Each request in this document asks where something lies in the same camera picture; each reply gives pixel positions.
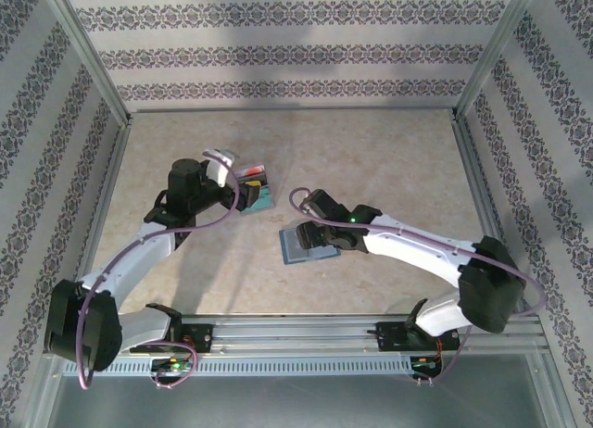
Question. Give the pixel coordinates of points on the blue leather card holder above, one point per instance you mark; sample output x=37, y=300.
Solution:
x=289, y=247

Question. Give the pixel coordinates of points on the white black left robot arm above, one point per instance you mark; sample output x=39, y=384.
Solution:
x=134, y=256

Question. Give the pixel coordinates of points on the black VIP card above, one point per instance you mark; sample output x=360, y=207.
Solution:
x=265, y=181

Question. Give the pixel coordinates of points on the white card with red circle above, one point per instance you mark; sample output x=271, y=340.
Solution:
x=252, y=171

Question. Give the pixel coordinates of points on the teal card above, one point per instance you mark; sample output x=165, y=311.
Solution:
x=266, y=198

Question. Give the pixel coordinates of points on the teal and red packet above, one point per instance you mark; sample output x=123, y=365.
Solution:
x=271, y=201

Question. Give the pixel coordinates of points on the small circuit board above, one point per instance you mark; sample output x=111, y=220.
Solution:
x=175, y=366
x=424, y=364

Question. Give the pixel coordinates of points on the grey metal sheet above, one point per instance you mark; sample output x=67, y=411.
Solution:
x=301, y=405

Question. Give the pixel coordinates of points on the aluminium side rail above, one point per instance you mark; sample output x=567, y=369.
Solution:
x=470, y=168
x=111, y=178

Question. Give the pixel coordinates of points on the aluminium wall rail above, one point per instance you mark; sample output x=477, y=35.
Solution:
x=292, y=109

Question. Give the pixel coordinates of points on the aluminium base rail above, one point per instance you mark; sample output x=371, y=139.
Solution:
x=301, y=331

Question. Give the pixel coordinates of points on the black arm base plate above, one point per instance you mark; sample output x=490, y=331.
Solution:
x=201, y=337
x=391, y=337

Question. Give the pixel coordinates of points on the aluminium corner post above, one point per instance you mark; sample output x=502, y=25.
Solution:
x=495, y=48
x=88, y=53

